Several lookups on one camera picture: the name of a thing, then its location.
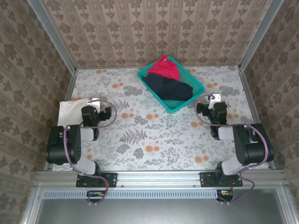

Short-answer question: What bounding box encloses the grey metal panel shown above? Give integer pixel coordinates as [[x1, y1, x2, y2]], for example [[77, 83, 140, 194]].
[[22, 188, 299, 224]]

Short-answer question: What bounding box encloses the floral table cover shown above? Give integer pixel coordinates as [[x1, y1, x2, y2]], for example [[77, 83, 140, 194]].
[[52, 66, 270, 172]]

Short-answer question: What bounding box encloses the aluminium frame post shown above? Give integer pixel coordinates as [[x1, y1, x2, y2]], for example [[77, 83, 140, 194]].
[[238, 0, 285, 71], [27, 0, 77, 74]]

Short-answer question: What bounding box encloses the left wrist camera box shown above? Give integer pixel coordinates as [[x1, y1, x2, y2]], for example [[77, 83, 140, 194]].
[[87, 98, 102, 114]]

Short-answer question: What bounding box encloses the black base connector board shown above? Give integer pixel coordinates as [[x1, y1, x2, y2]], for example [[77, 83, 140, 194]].
[[86, 190, 106, 204], [217, 189, 235, 203]]

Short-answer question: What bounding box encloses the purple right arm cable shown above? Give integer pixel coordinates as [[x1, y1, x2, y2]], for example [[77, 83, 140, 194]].
[[195, 94, 269, 206]]

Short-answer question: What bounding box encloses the aluminium table side rail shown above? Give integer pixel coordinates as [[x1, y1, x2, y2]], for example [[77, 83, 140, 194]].
[[238, 66, 277, 170], [43, 69, 77, 172]]

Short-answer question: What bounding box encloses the aluminium mounting rail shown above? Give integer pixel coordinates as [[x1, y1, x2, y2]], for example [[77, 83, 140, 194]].
[[35, 170, 289, 189]]

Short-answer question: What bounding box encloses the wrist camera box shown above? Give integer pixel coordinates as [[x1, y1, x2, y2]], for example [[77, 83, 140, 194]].
[[87, 98, 102, 114], [208, 93, 222, 109]]

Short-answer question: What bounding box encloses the red t-shirt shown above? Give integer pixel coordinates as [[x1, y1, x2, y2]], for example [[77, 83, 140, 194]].
[[147, 55, 181, 82]]

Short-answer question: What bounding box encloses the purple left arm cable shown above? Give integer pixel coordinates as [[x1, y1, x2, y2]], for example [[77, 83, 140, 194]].
[[63, 99, 118, 206]]

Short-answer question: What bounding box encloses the teal plastic basket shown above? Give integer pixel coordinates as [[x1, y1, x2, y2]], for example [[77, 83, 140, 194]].
[[136, 56, 206, 114]]

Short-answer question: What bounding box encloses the white folded t-shirt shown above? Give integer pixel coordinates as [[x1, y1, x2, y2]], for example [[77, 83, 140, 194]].
[[57, 97, 94, 128]]

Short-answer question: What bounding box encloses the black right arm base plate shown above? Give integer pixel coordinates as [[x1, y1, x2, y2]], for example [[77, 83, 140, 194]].
[[199, 172, 244, 188]]

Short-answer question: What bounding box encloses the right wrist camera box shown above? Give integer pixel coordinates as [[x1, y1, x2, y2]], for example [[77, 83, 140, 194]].
[[208, 93, 222, 109]]

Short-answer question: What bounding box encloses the grey slotted cable duct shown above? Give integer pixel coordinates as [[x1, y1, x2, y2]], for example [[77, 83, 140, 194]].
[[43, 189, 217, 200]]

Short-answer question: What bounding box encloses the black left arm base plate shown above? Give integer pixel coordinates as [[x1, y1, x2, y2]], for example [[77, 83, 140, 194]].
[[76, 172, 118, 188]]

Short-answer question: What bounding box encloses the navy blue t-shirt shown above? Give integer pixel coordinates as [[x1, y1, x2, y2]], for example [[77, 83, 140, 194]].
[[142, 73, 194, 102]]

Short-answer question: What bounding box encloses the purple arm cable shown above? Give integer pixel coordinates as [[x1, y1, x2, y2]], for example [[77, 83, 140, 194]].
[[195, 94, 269, 206], [63, 99, 118, 206]]

